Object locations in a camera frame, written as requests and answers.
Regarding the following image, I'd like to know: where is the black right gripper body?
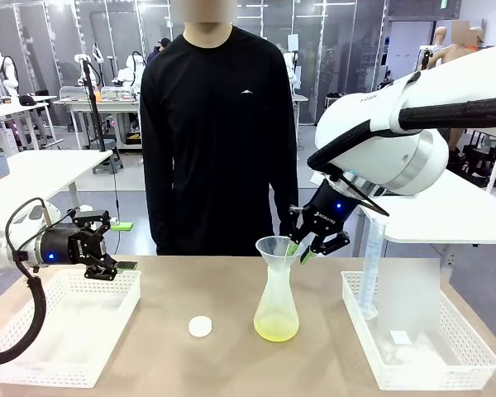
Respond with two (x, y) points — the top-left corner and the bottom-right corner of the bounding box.
(300, 179), (360, 239)

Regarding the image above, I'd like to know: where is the person's black-sleeved left forearm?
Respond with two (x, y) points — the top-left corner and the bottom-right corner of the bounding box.
(267, 156), (301, 216)

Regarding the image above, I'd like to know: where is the black tripod stand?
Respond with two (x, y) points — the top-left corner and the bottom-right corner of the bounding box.
(79, 56), (117, 153)

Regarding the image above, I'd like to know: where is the person's black-sleeved right forearm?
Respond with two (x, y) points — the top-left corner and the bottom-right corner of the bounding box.
(140, 160), (169, 256)

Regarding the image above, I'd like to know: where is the clear graduated cylinder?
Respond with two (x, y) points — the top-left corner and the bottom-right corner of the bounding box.
(356, 213), (385, 322)

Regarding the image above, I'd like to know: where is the background person with cap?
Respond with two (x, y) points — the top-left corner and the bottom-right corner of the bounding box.
(145, 37), (173, 66)

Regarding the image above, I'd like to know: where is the white round cap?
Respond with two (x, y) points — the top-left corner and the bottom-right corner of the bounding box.
(188, 314), (213, 338)

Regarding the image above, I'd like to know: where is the black corrugated cable hose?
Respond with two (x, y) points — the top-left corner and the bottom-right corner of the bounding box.
(0, 197), (54, 367)
(307, 93), (496, 171)

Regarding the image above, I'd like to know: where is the person in black shirt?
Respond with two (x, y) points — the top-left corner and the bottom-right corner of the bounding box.
(139, 18), (301, 257)

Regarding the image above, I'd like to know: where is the person's left hand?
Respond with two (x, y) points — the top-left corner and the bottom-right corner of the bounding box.
(278, 202), (302, 241)

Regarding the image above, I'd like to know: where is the white background work table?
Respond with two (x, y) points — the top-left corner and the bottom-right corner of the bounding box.
(52, 93), (144, 151)

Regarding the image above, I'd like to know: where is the thin black camera cable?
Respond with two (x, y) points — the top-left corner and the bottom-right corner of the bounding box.
(336, 172), (390, 218)

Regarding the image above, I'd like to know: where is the small white label card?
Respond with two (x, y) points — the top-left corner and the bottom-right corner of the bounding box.
(389, 330), (413, 347)

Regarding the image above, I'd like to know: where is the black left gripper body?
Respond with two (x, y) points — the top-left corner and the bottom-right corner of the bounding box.
(40, 224), (88, 266)

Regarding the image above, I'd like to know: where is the translucent plastic funnel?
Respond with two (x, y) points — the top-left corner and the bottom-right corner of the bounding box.
(255, 236), (307, 275)

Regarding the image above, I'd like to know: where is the white perforated plastic basket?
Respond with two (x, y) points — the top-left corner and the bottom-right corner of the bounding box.
(340, 270), (496, 392)
(0, 266), (143, 390)

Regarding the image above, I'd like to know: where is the skin-coloured mannequin torso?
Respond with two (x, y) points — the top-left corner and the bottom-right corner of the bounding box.
(431, 24), (487, 69)

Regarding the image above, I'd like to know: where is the conical flask with yellow liquid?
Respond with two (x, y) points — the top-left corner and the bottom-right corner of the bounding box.
(253, 264), (303, 343)

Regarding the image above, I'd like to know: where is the white side table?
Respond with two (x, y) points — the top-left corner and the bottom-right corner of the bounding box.
(0, 149), (115, 200)
(360, 168), (496, 246)

